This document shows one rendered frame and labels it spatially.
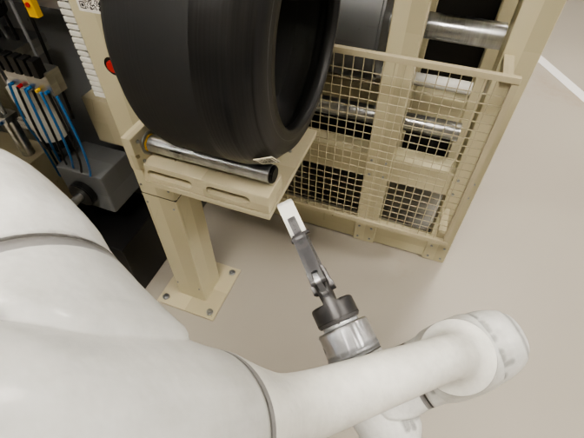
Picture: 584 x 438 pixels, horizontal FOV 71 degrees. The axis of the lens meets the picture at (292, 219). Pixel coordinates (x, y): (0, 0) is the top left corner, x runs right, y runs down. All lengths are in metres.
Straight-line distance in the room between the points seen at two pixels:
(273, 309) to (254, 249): 0.33
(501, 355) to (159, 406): 0.54
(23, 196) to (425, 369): 0.40
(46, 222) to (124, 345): 0.09
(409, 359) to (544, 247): 1.86
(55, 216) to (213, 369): 0.12
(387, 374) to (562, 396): 1.49
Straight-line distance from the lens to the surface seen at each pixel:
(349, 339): 0.68
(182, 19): 0.70
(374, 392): 0.44
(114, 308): 0.21
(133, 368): 0.18
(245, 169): 0.97
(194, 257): 1.58
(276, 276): 1.86
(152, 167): 1.10
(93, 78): 1.21
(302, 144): 1.21
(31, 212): 0.25
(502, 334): 0.66
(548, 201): 2.54
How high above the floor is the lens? 1.55
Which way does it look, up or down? 48 degrees down
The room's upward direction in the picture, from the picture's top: straight up
